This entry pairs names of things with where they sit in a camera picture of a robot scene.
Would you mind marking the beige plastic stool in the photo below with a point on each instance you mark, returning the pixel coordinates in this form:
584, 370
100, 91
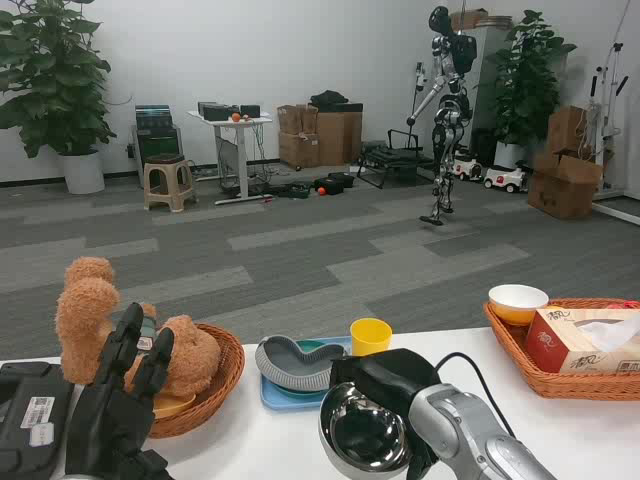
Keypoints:
167, 185

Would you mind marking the light blue tray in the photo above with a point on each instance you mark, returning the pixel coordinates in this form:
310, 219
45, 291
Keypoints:
280, 400

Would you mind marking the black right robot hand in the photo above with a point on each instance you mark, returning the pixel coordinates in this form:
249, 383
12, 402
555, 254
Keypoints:
385, 370

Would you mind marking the tall dark green plant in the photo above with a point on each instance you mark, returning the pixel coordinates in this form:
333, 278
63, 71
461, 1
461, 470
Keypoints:
530, 85

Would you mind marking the small red object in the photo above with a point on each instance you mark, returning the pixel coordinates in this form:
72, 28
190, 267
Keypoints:
620, 304

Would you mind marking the white and orange bowl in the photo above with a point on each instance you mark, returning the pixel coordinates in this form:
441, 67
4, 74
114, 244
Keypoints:
517, 302

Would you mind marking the large white toy car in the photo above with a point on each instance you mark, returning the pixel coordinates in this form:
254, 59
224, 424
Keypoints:
505, 180

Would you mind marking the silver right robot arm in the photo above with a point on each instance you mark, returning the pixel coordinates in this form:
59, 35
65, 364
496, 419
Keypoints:
465, 435

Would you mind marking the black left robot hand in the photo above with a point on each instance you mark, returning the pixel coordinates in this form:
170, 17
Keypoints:
107, 425

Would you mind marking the red and white tissue box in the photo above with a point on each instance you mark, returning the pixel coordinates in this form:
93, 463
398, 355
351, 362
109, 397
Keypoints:
560, 340

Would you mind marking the wide brown cardboard box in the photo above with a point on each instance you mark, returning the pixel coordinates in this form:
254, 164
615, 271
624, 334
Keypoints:
562, 192

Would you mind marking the black folding cot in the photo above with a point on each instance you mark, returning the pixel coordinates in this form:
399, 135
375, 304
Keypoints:
387, 162

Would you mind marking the white standing desk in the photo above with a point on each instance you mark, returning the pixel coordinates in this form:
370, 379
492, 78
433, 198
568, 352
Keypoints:
240, 150

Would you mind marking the shiny metal bowl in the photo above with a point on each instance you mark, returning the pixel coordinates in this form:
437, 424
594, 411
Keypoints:
360, 435

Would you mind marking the small orange fruits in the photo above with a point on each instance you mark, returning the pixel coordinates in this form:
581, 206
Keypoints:
235, 117

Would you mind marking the white round plant pot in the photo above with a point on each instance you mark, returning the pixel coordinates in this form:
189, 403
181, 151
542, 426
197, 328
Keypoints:
82, 172

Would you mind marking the hanging silver humanoid robot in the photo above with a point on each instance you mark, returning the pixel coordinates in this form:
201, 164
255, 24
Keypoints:
450, 115

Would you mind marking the tall brown cardboard box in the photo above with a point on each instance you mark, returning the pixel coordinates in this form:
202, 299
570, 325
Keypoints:
335, 135

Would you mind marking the black boxes on desk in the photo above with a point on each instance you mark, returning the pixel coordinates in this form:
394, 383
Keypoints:
217, 111

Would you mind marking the open brown cardboard boxes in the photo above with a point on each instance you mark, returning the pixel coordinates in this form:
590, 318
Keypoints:
297, 145

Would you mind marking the black bag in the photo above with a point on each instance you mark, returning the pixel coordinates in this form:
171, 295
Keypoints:
327, 97

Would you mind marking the yellow plastic cup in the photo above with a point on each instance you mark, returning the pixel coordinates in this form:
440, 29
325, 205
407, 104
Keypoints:
370, 340

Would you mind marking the rectangular wicker basket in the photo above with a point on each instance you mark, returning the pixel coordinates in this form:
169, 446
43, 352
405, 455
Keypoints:
575, 385

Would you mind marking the white metal stand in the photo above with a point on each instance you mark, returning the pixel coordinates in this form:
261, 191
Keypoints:
612, 100

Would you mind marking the white square plant pot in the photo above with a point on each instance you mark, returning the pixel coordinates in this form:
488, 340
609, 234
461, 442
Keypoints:
509, 155

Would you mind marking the grey knitted bowl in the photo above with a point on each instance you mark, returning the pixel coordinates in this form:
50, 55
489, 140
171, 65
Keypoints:
280, 367

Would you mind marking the green equipment box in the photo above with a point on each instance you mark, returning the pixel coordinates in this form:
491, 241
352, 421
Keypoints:
157, 140

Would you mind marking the round wicker basket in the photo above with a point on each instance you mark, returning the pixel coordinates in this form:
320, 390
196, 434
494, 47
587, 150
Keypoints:
220, 370

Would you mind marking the black remote controller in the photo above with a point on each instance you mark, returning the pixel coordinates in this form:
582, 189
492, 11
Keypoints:
25, 425

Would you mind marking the brown teddy bear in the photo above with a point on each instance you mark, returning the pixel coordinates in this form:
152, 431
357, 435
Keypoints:
85, 310

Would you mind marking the black floor case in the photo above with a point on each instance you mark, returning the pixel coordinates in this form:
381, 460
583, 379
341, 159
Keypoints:
337, 181

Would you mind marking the orange plate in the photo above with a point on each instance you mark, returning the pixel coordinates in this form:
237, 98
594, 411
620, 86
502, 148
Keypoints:
172, 406

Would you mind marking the large leafy green plant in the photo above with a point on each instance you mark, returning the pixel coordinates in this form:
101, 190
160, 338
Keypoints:
47, 75

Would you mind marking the small white toy car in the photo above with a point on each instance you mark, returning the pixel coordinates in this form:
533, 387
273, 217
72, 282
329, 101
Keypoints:
467, 167

